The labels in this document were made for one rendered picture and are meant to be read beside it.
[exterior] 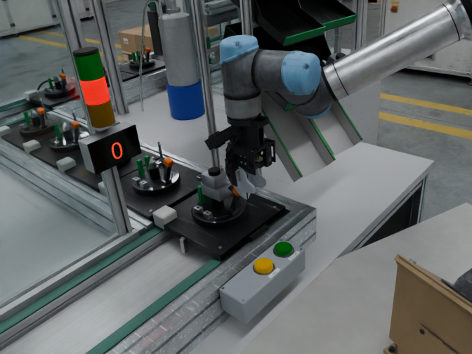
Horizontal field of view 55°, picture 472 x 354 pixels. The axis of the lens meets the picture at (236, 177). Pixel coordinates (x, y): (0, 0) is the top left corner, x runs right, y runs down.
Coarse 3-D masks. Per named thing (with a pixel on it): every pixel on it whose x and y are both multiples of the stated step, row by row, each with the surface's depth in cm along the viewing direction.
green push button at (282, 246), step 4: (276, 244) 101; (280, 244) 101; (284, 244) 101; (288, 244) 100; (276, 248) 100; (280, 248) 100; (284, 248) 100; (288, 248) 99; (276, 252) 100; (280, 252) 99; (284, 252) 99; (288, 252) 99
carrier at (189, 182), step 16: (160, 144) 131; (128, 176) 135; (144, 176) 130; (160, 176) 129; (176, 176) 128; (192, 176) 132; (128, 192) 127; (144, 192) 124; (160, 192) 124; (176, 192) 125; (192, 192) 125; (128, 208) 122; (144, 208) 119
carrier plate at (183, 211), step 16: (176, 208) 118; (256, 208) 115; (272, 208) 114; (176, 224) 111; (192, 224) 111; (240, 224) 109; (256, 224) 109; (192, 240) 105; (208, 240) 105; (224, 240) 104; (240, 240) 104; (224, 256) 101
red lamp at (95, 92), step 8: (80, 80) 90; (96, 80) 89; (104, 80) 90; (88, 88) 89; (96, 88) 90; (104, 88) 91; (88, 96) 90; (96, 96) 90; (104, 96) 91; (88, 104) 91; (96, 104) 91
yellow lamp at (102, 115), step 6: (108, 102) 92; (90, 108) 92; (96, 108) 91; (102, 108) 92; (108, 108) 93; (90, 114) 93; (96, 114) 92; (102, 114) 92; (108, 114) 93; (96, 120) 93; (102, 120) 93; (108, 120) 93; (114, 120) 95; (96, 126) 93; (102, 126) 93
